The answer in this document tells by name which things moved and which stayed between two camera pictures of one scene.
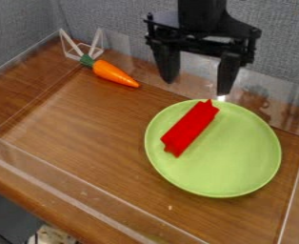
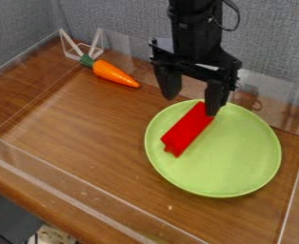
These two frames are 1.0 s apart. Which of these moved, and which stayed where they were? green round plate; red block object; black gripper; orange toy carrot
Moved: black gripper
Stayed: orange toy carrot; red block object; green round plate
